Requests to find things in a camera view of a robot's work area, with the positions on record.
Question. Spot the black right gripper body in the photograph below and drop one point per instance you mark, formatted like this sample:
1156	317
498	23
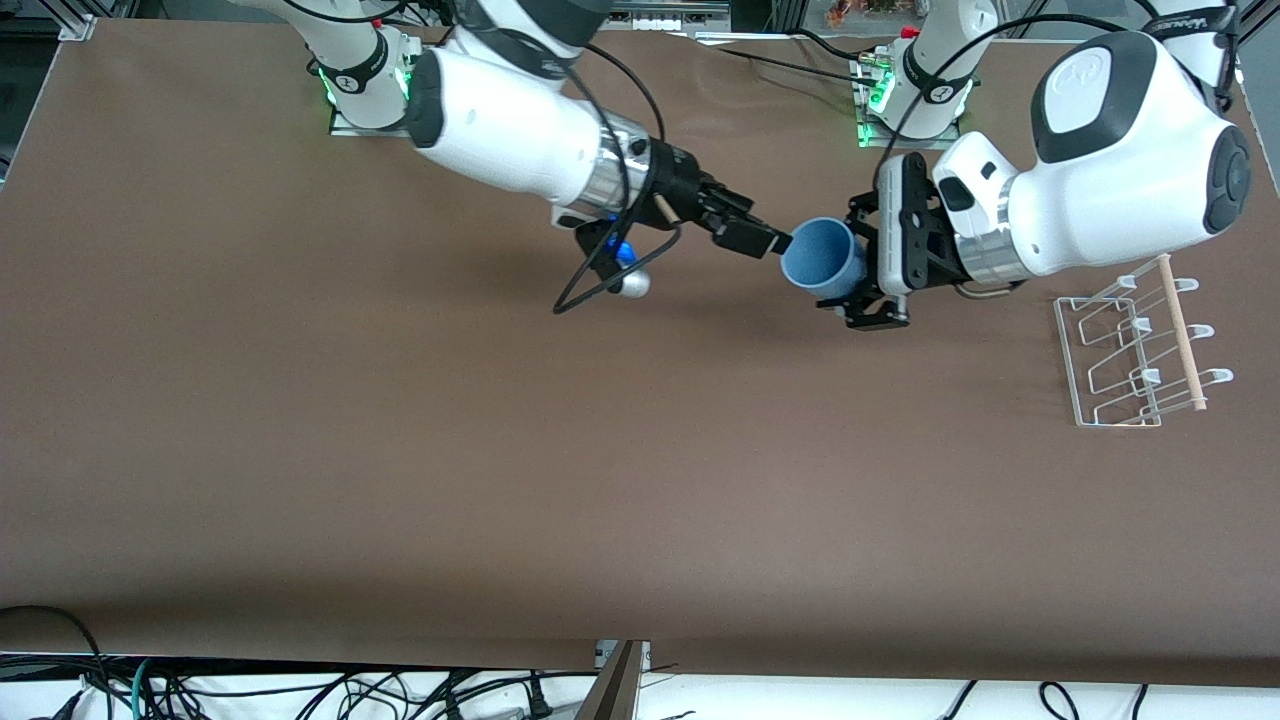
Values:
678	187

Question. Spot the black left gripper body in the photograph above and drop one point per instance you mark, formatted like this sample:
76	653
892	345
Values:
943	250

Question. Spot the blue plastic cup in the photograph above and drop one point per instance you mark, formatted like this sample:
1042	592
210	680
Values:
820	258

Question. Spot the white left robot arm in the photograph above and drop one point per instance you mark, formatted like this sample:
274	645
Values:
1110	170

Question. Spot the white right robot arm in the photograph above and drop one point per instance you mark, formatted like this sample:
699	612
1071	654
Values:
510	130

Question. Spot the white power strip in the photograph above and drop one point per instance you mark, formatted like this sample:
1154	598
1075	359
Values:
665	12

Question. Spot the orange red background item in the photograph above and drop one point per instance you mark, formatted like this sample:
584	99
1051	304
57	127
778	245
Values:
862	10

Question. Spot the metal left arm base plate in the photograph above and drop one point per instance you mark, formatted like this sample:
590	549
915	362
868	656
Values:
900	142

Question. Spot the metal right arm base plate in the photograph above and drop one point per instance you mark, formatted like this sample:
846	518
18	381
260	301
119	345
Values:
370	125

